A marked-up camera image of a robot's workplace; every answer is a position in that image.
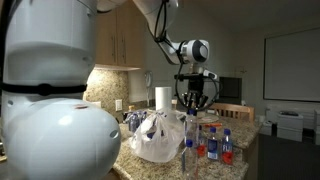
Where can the white paper towel roll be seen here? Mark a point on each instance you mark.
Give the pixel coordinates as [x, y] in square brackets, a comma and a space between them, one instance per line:
[163, 98]

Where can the wooden dining chair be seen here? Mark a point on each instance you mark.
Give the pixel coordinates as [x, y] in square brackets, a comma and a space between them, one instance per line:
[233, 109]

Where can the small white box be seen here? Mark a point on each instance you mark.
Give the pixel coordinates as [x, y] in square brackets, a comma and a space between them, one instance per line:
[266, 127]

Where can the dark jar with cork lid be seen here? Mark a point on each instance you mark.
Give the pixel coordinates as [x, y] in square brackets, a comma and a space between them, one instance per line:
[132, 108]

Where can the white printer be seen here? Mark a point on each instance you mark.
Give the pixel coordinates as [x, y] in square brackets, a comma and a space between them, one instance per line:
[289, 121]

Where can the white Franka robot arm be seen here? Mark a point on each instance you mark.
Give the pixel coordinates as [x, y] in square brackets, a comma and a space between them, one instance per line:
[50, 140]

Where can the black television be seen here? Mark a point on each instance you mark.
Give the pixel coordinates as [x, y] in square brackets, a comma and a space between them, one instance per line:
[231, 88]

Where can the shrink-wrapped water bottle pack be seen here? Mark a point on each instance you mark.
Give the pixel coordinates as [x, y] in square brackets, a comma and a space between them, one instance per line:
[134, 122]

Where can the white wall outlet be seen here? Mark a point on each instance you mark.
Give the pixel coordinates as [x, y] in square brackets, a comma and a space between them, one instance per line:
[118, 105]

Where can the white wall phone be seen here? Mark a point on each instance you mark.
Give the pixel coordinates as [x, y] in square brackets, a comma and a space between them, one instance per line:
[148, 80]

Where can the round flat plate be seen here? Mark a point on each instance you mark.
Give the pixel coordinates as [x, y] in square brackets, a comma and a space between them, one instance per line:
[210, 119]

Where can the wooden wall cabinet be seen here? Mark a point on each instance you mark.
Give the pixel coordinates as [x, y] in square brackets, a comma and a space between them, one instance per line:
[120, 40]

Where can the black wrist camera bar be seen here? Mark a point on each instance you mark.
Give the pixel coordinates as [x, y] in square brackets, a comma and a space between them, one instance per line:
[190, 77]

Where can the orange marker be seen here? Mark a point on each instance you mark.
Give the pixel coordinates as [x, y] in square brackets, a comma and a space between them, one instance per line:
[213, 125]

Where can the white wall whiteboard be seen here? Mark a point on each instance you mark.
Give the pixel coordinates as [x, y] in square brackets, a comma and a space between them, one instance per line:
[293, 66]

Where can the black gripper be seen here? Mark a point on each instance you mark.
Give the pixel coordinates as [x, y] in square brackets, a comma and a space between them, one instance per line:
[195, 88]

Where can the clear plastic bag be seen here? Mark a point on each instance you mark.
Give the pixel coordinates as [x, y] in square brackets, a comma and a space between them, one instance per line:
[156, 146]

